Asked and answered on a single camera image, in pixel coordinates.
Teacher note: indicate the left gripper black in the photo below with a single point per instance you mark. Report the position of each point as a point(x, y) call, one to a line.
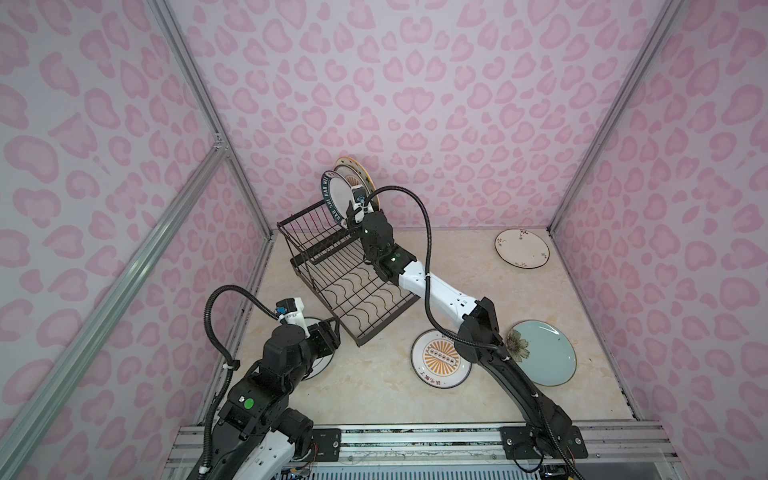
point(325, 337)

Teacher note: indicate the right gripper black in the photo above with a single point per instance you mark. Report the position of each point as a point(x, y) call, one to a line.
point(352, 218)

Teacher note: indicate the white plate dark blue rim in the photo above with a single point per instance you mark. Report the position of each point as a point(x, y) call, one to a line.
point(336, 195)

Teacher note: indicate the cream star cartoon plate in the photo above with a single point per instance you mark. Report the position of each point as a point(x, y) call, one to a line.
point(348, 182)

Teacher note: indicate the white plate brown rim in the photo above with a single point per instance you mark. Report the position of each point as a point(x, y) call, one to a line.
point(522, 248)

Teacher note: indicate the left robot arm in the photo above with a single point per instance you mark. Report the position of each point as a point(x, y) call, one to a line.
point(256, 433)

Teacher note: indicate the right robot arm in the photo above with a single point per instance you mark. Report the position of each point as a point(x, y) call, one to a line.
point(470, 323)

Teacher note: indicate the white plate black rings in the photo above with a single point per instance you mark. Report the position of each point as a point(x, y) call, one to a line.
point(321, 363)

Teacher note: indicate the light green flower plate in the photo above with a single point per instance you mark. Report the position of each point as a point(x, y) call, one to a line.
point(542, 351)

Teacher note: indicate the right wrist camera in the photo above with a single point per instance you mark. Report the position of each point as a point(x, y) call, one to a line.
point(359, 197)

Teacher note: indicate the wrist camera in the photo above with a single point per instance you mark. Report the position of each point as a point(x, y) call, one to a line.
point(289, 311)
point(359, 197)

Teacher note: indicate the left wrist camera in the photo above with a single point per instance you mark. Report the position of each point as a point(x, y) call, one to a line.
point(289, 311)

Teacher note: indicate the black wire dish rack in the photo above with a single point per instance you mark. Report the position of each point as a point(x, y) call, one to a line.
point(329, 259)

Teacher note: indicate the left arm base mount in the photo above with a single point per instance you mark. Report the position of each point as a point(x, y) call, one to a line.
point(322, 444)

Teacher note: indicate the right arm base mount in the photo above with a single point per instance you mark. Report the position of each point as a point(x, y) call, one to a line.
point(524, 443)

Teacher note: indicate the aluminium frame post left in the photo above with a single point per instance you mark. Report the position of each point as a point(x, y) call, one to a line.
point(172, 31)

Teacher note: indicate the aluminium frame post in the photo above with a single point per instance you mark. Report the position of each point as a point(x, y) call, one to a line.
point(172, 31)
point(660, 31)

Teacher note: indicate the aluminium frame diagonal beam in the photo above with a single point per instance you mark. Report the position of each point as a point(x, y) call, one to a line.
point(39, 413)

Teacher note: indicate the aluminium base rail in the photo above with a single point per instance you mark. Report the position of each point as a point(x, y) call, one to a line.
point(618, 449)

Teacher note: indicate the aluminium frame post right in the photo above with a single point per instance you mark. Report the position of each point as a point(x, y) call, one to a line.
point(660, 31)

